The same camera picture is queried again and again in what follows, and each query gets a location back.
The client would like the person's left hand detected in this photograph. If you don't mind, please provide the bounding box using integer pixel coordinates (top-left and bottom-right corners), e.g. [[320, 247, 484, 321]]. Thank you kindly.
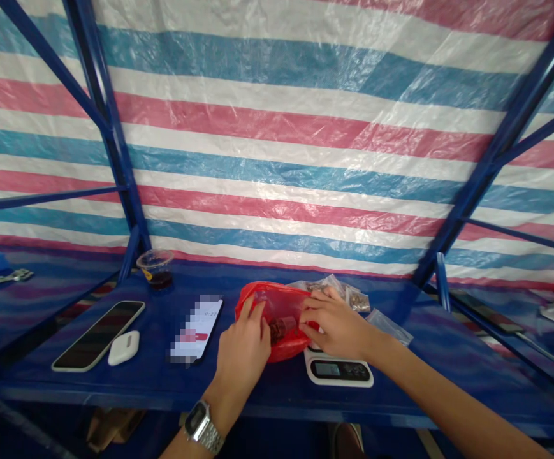
[[215, 296, 274, 398]]

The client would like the person's right hand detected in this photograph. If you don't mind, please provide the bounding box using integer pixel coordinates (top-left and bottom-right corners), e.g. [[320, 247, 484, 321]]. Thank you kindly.
[[300, 286, 378, 367]]

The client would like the red plastic bag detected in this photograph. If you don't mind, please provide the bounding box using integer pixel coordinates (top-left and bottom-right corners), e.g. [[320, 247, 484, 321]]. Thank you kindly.
[[235, 280, 323, 364]]

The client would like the clear bag of grey pieces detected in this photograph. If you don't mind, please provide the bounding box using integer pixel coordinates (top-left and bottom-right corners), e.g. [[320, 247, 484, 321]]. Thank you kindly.
[[288, 275, 349, 298]]

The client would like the pile of brown pieces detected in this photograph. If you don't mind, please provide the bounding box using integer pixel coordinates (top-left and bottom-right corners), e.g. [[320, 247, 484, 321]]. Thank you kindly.
[[268, 316, 302, 346]]

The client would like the clear bag of tan pieces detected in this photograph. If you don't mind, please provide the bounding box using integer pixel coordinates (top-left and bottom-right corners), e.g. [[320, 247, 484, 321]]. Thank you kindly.
[[343, 284, 372, 314]]

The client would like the black smartphone with lit screen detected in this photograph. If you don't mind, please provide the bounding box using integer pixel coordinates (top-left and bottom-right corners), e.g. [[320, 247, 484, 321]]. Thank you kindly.
[[165, 293, 224, 370]]

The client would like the white digital scale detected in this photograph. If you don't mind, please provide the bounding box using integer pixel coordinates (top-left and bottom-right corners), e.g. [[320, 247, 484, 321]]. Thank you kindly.
[[303, 344, 375, 387]]

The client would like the empty clear zip bag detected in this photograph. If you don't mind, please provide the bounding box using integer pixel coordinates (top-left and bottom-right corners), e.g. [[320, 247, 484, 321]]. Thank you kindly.
[[365, 308, 414, 347]]

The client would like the clear plastic cup, dark drink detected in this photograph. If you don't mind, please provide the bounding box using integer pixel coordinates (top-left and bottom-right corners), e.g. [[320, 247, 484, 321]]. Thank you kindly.
[[136, 249, 176, 292]]

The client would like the white earbuds case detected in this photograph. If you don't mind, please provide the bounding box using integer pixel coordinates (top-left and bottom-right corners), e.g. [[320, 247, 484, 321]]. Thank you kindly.
[[107, 330, 142, 367]]

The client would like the smartphone with dark screen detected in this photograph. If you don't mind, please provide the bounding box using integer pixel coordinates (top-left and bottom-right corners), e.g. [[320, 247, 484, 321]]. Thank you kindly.
[[50, 300, 146, 374]]

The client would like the black flat phone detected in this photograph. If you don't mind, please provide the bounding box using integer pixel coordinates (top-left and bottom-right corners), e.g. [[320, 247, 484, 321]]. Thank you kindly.
[[450, 289, 527, 336]]

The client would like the striped tarpaulin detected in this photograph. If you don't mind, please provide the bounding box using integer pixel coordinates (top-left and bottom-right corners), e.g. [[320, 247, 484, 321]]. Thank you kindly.
[[0, 0, 554, 300]]

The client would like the brown paper bag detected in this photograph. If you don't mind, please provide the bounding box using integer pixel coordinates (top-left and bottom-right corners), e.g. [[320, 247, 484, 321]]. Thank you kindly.
[[87, 407, 147, 453]]

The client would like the white cable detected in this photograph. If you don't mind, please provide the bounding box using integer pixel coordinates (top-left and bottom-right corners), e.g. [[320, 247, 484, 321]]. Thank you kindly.
[[515, 330, 554, 375]]

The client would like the blue metal rack frame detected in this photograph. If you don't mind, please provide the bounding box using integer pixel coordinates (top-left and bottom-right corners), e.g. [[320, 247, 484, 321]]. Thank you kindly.
[[0, 0, 554, 459]]

